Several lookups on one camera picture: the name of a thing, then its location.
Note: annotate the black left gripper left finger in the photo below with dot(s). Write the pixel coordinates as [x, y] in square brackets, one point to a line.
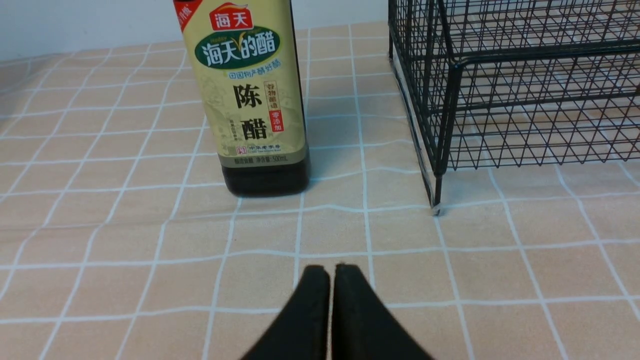
[300, 331]

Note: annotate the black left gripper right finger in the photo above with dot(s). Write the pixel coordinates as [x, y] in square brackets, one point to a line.
[362, 328]

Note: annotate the dark vinegar bottle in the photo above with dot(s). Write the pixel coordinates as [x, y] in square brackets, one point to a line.
[244, 58]

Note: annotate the peach checkered tablecloth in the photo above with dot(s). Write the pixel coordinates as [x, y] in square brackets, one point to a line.
[119, 239]

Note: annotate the black wire mesh rack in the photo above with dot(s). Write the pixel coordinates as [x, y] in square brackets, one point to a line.
[500, 83]

